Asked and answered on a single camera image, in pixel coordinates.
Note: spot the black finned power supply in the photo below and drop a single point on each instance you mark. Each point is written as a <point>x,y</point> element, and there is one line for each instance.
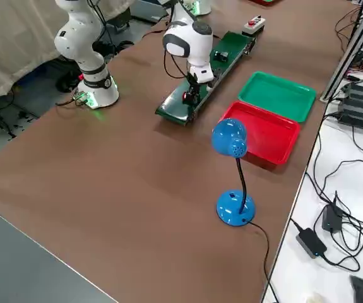
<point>361,104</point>

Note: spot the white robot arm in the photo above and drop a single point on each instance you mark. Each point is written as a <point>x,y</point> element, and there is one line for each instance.
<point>77,41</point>
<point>204,8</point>

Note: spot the grey black power adapter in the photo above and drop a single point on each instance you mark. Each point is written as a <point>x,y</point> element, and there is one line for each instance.
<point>310,243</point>

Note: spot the grey push-button control box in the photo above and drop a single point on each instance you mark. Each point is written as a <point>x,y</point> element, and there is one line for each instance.
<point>253,22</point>

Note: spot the green belt conveyor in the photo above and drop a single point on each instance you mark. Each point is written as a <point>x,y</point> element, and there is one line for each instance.
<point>175,107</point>

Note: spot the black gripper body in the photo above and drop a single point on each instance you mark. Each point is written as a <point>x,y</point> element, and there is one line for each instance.
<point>193,81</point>

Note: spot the large green plastic tray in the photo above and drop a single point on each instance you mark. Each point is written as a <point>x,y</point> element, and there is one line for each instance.
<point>277,96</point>

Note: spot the red plastic tray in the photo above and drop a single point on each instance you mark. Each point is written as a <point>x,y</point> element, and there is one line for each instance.
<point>269,135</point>

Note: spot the aluminium frame post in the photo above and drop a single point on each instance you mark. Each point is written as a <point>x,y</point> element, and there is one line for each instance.
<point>345,57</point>

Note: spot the blue desk lamp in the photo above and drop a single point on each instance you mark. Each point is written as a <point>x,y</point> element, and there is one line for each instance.
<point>228,135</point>

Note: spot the white curtain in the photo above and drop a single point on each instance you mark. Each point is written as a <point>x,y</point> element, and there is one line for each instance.
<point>10,38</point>

